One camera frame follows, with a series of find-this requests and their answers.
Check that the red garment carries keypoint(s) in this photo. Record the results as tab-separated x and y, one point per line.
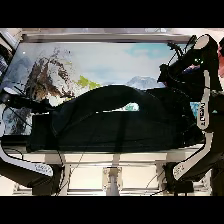
221	61

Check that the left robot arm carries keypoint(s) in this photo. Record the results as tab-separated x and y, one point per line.
39	167

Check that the dark jeans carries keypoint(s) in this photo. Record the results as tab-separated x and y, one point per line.
116	133

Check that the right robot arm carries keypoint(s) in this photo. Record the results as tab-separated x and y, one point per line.
204	110

